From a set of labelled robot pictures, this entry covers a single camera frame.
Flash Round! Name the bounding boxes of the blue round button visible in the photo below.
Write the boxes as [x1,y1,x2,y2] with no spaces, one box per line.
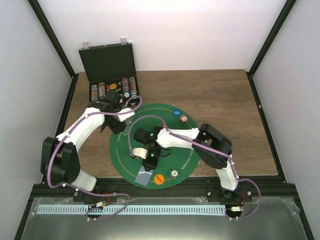
[172,108,181,117]

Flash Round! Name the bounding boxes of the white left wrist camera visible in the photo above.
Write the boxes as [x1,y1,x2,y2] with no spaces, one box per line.
[116,107,136,123]

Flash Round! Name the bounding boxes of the dealt card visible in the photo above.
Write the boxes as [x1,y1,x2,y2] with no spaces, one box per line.
[134,165,154,187]

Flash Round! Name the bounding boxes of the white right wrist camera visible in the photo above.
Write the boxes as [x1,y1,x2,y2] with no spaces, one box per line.
[130,147,148,159]

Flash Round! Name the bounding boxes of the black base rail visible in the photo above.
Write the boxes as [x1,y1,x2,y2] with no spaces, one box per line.
[30,176,300,204]

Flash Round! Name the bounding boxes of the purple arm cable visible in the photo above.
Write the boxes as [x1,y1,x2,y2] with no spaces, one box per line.
[46,95,143,222]
[127,115,262,221]

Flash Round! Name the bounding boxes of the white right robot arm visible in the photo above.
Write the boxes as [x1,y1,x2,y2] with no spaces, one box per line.
[129,123,240,202]

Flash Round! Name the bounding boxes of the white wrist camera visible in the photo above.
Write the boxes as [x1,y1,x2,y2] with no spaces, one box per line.
[130,147,148,159]
[116,107,136,123]

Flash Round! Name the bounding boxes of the purple green chip row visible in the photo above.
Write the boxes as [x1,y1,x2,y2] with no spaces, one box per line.
[121,78,131,99]

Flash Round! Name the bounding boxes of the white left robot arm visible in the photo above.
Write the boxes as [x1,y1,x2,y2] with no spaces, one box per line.
[40,90,135,202]

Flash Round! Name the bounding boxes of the orange big blind button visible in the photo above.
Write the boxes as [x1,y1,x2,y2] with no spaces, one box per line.
[109,83,117,90]

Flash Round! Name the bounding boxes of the brown green chip row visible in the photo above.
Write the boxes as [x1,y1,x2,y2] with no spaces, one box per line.
[128,77,138,97]

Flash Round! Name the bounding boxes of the black enclosure frame post right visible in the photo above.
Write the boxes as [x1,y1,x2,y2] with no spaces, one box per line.
[248,0,298,76]

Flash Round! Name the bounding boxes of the black poker set case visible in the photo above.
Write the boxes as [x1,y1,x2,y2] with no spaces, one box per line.
[78,40,140,103]

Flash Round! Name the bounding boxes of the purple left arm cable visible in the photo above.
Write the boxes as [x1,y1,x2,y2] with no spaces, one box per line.
[46,95,143,222]

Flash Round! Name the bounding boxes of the black enclosure frame post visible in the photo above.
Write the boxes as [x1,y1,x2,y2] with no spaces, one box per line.
[248,0,298,76]
[27,0,77,78]

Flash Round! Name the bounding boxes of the black enclosure frame post left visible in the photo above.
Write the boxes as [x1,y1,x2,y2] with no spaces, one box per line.
[27,0,77,78]

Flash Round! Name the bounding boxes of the light blue slotted ruler strip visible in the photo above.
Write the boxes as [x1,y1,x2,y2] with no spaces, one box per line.
[36,204,226,216]

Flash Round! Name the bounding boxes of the leftmost multicolour chip row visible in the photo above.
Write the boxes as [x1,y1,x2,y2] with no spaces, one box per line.
[90,84,99,101]

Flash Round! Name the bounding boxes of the orange small blind button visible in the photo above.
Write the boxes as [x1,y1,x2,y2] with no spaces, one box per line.
[154,174,165,185]

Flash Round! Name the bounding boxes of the round green poker mat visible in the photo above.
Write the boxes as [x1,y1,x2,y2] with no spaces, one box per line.
[109,103,200,190]

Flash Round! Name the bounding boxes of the orange blue chip row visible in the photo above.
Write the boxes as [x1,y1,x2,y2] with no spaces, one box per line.
[98,82,106,99]

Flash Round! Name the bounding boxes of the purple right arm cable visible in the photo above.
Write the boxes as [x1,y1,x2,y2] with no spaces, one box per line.
[127,115,262,221]

